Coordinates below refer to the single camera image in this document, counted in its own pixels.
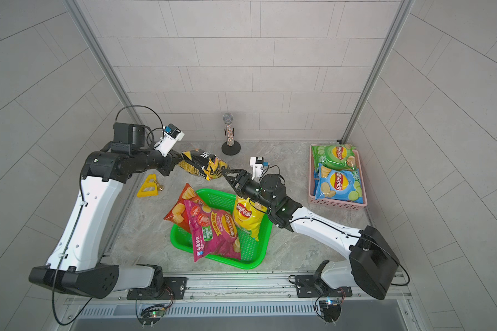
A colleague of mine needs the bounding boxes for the yellow chips bag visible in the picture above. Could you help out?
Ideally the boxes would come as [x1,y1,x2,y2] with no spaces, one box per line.
[233,197,267,241]

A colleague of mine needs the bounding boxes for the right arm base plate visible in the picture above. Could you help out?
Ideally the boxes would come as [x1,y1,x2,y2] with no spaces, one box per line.
[289,275,353,299]

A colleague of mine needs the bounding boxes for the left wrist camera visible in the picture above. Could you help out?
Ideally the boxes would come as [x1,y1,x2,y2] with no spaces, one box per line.
[154,124,184,157]

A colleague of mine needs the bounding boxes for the pink plastic basket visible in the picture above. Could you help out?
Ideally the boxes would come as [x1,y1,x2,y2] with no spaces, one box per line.
[308,144,367,210]

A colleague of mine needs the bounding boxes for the left circuit board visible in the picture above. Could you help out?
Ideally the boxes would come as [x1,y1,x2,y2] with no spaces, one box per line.
[138,304,166,328]

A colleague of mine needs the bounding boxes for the green plastic basket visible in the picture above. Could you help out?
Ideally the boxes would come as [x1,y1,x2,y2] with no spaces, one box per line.
[170,188,273,270]

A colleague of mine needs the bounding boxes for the aluminium front rail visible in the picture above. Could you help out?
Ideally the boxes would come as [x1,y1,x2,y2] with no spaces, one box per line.
[59,273,412,321]

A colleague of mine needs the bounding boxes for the magenta tomato chips bag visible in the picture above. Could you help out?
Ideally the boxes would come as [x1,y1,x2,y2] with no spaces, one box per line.
[184,200,241,262]

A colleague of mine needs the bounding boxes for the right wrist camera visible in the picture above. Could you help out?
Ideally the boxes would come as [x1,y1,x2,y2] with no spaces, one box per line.
[249,157,269,181]

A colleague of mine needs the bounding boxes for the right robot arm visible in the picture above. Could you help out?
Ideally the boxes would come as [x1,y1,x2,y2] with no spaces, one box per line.
[222,169,400,300]

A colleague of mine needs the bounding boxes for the light blue chips bag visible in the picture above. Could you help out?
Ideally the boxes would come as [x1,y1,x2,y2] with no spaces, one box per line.
[315,164,364,204]

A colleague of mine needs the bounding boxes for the circuit board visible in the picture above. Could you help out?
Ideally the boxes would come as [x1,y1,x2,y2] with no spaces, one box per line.
[138,304,166,328]
[315,301,342,324]

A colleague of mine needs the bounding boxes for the black chips bag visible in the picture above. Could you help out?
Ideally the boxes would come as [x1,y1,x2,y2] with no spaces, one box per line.
[178,149,230,181]

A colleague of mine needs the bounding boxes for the yellow triangular block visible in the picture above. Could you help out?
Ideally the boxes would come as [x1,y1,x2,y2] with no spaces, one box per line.
[136,174,164,198]

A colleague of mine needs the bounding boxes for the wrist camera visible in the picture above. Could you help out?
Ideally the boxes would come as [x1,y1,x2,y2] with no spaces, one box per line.
[154,124,184,157]
[249,157,269,181]

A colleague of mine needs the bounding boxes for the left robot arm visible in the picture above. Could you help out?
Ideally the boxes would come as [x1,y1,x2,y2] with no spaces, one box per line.
[28,122,184,299]

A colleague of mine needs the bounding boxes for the green cucumber chips bag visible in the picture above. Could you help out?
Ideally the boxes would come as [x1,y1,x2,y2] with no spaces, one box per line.
[311,144,358,171]

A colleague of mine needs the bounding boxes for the small red chips bag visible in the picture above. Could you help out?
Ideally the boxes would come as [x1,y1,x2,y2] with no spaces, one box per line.
[164,183,204,234]

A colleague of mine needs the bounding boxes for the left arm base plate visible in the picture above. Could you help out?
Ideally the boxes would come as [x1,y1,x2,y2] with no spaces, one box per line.
[126,276,188,301]

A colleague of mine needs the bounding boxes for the microphone-like stand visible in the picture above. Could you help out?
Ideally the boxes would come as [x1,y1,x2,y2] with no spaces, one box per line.
[222,113,241,156]

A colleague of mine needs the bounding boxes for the right circuit board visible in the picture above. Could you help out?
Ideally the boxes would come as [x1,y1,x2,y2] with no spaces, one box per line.
[315,301,342,324]

